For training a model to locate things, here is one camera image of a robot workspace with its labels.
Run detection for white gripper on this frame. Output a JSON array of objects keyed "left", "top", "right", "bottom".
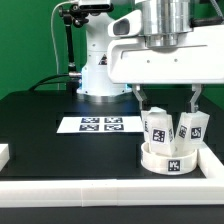
[{"left": 107, "top": 25, "right": 224, "bottom": 113}]

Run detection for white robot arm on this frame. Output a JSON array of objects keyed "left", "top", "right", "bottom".
[{"left": 78, "top": 0, "right": 224, "bottom": 112}]

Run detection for white tag sheet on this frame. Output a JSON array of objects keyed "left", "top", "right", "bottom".
[{"left": 57, "top": 116, "right": 143, "bottom": 134}]

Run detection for white part at left edge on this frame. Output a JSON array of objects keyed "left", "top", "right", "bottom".
[{"left": 0, "top": 144, "right": 10, "bottom": 171}]

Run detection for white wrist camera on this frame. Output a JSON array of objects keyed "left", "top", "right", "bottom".
[{"left": 108, "top": 10, "right": 143, "bottom": 38}]

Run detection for grey camera on pole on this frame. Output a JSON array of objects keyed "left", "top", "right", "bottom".
[{"left": 78, "top": 0, "right": 113, "bottom": 13}]

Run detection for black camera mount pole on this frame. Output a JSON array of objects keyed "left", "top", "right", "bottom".
[{"left": 59, "top": 4, "right": 88, "bottom": 83}]

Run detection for black cables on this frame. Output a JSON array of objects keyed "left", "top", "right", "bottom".
[{"left": 28, "top": 73, "right": 72, "bottom": 92}]

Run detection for white cable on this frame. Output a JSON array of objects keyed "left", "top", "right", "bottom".
[{"left": 50, "top": 0, "right": 78, "bottom": 76}]

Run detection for white L-shaped border frame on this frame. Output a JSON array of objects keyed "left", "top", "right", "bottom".
[{"left": 0, "top": 146, "right": 224, "bottom": 208}]

